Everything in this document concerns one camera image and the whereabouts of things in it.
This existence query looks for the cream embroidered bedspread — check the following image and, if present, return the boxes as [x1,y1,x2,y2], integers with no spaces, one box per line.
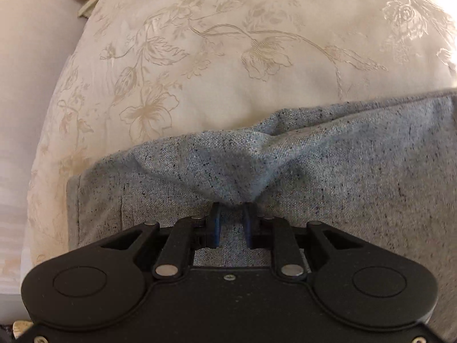
[21,0,457,268]

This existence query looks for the grey speckled pants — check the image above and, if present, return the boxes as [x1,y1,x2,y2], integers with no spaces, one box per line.
[66,89,457,286]

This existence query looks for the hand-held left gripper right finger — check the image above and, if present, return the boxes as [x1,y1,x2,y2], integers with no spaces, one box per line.
[242,202,358,281]

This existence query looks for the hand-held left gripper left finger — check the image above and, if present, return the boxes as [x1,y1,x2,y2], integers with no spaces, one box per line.
[101,202,224,281]

